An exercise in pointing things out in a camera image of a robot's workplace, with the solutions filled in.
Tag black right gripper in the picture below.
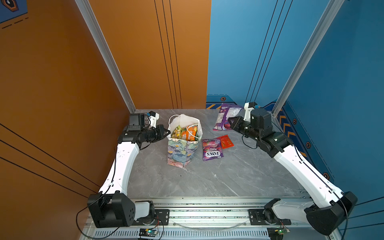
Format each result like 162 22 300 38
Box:
227 115 262 143

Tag purple snack packet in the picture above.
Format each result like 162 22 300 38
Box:
213 104 243 131

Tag red snack packet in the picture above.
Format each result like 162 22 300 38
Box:
217 135 235 149

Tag orange Fox's candy bag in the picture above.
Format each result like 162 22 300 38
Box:
181 124 199 142

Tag floral paper gift bag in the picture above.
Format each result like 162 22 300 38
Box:
167 114 203 169

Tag purple Fox's berries candy bag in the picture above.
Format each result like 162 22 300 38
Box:
202 139 224 161

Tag orange green noodle snack bag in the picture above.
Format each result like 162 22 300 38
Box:
171 126 184 139

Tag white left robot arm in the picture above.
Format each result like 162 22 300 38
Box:
87 111 170 228

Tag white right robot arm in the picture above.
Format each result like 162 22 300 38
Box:
228 109 358 236

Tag left green circuit board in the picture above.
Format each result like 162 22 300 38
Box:
139 229 159 239

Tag green circuit board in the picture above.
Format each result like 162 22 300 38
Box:
139 229 159 239
275 228 291 236

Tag right green circuit board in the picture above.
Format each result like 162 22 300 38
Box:
275 228 291 236

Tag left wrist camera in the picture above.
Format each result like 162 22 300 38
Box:
147 111 160 128

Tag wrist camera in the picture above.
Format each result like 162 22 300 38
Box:
244 102 258 122
147 111 160 128

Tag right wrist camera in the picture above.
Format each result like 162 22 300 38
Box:
244 102 258 122

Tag left aluminium corner post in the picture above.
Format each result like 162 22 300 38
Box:
75 0 136 113

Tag aluminium corner post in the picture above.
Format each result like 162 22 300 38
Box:
272 0 345 117
75 0 136 113

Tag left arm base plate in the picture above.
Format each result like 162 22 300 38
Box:
132 209 170 226

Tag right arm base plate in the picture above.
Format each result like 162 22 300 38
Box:
248 209 292 226

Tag aluminium front rail frame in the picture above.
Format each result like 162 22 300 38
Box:
81 196 342 240

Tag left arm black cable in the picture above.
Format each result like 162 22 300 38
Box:
74 140 127 240

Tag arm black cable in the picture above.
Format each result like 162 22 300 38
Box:
74 140 127 240
241 131 349 240

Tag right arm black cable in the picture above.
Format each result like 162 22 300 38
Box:
241 131 349 240

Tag right aluminium corner post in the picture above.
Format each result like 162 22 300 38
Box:
272 0 345 117

